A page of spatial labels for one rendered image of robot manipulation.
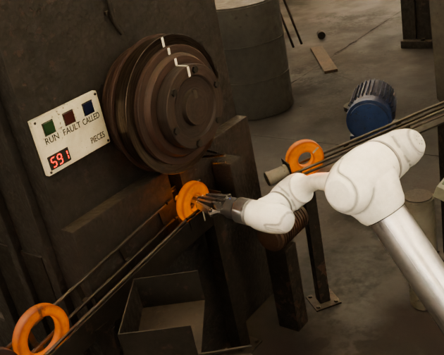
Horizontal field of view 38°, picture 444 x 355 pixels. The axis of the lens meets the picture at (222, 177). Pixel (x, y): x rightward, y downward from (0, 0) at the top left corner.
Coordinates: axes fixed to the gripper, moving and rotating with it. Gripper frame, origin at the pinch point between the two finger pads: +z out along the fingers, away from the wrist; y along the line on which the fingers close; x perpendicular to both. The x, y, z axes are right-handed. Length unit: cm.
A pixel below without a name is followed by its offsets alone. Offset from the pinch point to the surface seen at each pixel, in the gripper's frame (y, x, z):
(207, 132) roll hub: 2.8, 26.3, -10.1
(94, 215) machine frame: -37.3, 11.6, 8.4
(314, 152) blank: 51, -2, -21
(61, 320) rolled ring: -66, -7, -1
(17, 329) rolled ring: -79, -1, 0
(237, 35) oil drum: 224, -14, 144
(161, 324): -47, -14, -23
